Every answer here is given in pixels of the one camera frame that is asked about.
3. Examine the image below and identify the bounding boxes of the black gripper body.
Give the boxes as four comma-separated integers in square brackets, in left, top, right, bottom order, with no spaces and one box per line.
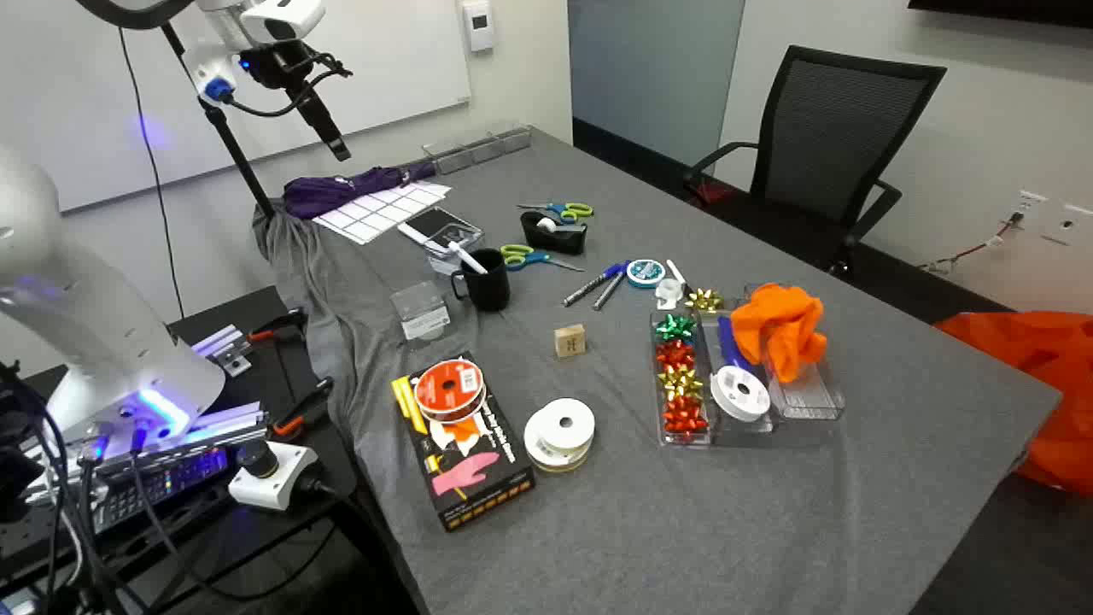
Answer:
[239,39,336,118]

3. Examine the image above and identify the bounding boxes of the white marker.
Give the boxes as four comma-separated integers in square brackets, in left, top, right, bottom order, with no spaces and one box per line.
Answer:
[444,235,490,276]

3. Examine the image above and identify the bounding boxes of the black cup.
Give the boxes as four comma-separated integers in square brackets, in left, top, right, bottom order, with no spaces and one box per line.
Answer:
[449,244,513,314]

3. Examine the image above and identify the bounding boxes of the purple folded umbrella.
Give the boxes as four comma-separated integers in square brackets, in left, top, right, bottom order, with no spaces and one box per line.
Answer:
[279,160,441,221]

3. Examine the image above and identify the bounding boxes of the white label sheet stack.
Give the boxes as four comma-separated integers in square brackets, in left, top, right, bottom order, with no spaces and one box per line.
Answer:
[311,176,455,249]

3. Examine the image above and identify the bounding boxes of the small clear acrylic holder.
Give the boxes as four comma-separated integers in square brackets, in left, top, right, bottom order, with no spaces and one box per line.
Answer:
[422,249,464,282]

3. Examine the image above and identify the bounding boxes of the clear square plastic box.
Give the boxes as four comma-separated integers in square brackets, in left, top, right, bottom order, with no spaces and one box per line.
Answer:
[390,280,455,345]

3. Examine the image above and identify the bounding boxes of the black tape dispenser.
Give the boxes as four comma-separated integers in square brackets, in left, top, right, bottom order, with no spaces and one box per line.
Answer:
[520,208,589,259]

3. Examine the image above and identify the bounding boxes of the orange ribbon spool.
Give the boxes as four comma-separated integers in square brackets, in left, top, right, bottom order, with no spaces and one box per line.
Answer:
[408,356,490,428]

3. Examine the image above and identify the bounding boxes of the small wooden block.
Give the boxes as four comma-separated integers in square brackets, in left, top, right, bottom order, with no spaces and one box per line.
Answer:
[548,322,589,362]

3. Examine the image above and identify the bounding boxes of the blue ribbon spool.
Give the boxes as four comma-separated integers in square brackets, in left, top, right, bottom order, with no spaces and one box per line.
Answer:
[620,255,670,290]

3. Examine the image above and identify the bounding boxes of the black printed cardboard box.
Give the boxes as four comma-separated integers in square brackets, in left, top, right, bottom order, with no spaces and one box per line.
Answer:
[390,350,541,537]

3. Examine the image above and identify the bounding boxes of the large white ribbon spool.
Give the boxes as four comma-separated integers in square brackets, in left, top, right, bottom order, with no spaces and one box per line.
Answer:
[520,395,597,477]

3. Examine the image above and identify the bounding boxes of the green gift bow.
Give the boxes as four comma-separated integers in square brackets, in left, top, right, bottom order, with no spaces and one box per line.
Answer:
[652,314,695,345]

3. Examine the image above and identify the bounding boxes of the red gift bow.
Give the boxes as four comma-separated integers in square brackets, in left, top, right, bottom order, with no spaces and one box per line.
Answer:
[658,395,710,440]
[652,338,699,372]

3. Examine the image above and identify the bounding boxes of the gold gift bow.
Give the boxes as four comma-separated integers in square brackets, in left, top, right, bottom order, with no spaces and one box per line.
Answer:
[682,282,728,316]
[658,367,704,399]

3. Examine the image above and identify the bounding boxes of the black robot cart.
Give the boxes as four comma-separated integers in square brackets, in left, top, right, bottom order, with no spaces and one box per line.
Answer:
[0,282,404,615]

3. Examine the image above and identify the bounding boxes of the clear narrow bow tray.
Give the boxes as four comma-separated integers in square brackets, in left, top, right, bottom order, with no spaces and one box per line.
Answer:
[650,308,718,449]

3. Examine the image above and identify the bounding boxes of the flat white ribbon spool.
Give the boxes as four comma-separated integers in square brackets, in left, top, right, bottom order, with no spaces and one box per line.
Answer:
[707,362,775,428]

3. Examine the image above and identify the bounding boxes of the orange crumpled cloth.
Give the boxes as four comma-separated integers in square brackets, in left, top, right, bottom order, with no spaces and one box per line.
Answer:
[728,280,831,387]

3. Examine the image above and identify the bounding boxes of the black mesh office chair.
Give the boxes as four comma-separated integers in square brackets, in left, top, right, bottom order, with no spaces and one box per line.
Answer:
[678,44,950,276]

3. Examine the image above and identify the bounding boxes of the clear plastic organizer tray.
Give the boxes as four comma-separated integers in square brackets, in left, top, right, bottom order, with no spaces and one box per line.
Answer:
[695,309,848,440]

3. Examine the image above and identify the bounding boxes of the grey tablecloth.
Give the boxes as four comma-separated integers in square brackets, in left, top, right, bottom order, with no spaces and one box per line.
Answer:
[251,124,1065,615]

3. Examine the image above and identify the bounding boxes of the orange bag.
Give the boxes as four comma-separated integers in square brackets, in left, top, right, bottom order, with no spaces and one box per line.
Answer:
[932,308,1093,502]

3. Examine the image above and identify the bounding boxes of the white wall whiteboard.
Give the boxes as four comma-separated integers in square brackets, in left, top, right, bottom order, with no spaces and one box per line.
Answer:
[0,0,476,214]

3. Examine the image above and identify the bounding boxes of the white wall thermostat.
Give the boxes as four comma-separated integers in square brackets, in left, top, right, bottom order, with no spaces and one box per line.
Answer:
[456,0,498,59]

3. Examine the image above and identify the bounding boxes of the orange handled tool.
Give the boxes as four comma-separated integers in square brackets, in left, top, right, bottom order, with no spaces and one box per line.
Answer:
[242,309,311,349]
[270,382,341,444]

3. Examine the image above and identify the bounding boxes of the green blue handled scissors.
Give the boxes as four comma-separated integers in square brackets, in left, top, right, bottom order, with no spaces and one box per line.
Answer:
[520,197,597,230]

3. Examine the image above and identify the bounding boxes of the black wall television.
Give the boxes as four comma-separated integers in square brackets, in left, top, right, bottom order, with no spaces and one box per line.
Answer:
[904,0,1093,32]

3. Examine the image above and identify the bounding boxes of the white wall outlet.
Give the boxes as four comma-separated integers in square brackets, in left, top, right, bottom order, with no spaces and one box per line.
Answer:
[1019,186,1093,249]

